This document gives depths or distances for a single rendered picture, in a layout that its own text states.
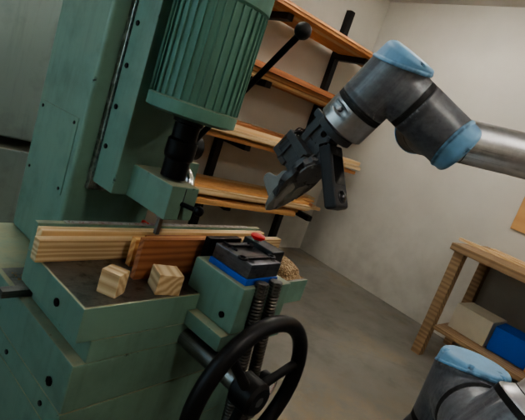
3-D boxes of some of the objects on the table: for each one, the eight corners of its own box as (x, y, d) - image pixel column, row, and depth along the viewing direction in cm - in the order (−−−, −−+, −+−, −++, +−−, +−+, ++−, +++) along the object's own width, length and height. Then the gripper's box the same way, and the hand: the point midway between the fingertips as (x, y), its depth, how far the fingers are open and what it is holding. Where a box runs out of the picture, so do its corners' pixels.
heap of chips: (283, 281, 104) (288, 267, 104) (242, 255, 113) (247, 242, 112) (304, 278, 111) (309, 265, 111) (264, 254, 120) (269, 242, 119)
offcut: (178, 296, 79) (184, 277, 78) (154, 294, 76) (160, 274, 76) (171, 284, 83) (177, 266, 82) (147, 282, 80) (152, 263, 79)
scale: (66, 223, 79) (66, 222, 79) (62, 220, 80) (62, 220, 80) (248, 227, 118) (248, 227, 118) (245, 226, 119) (245, 226, 119)
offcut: (95, 291, 71) (102, 267, 70) (106, 285, 74) (112, 262, 73) (114, 299, 70) (120, 276, 70) (124, 292, 74) (130, 271, 73)
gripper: (337, 114, 84) (267, 187, 94) (310, 102, 77) (237, 182, 87) (362, 147, 80) (285, 218, 90) (336, 137, 73) (257, 217, 83)
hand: (272, 207), depth 87 cm, fingers closed
